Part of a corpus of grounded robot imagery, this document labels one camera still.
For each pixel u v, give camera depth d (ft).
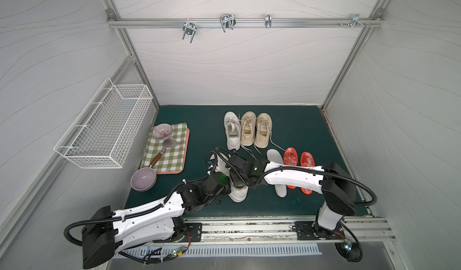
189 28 2.59
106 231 1.35
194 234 2.40
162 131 3.43
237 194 2.51
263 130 3.40
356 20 2.51
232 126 3.23
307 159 3.14
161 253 2.31
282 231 2.47
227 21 2.52
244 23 2.53
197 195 1.88
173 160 3.12
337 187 1.46
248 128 3.38
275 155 3.23
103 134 2.26
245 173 2.04
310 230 2.40
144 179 2.82
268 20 2.57
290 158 3.14
